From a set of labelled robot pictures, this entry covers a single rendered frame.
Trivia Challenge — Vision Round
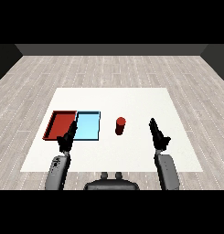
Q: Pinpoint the dark grey robot body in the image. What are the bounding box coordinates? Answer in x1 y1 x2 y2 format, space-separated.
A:
83 172 141 191

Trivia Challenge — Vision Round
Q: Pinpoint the light blue shallow open box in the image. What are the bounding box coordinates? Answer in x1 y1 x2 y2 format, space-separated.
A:
71 111 101 142

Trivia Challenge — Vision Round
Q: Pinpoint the red shallow open box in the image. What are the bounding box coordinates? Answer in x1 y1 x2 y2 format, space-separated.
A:
42 110 78 142

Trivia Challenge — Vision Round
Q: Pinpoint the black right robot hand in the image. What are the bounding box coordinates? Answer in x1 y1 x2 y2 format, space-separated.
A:
148 117 172 152

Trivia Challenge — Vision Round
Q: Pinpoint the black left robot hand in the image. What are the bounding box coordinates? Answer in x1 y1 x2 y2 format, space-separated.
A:
56 120 79 154

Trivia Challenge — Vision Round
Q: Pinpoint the red can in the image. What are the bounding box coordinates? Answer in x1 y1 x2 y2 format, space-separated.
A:
114 116 127 136

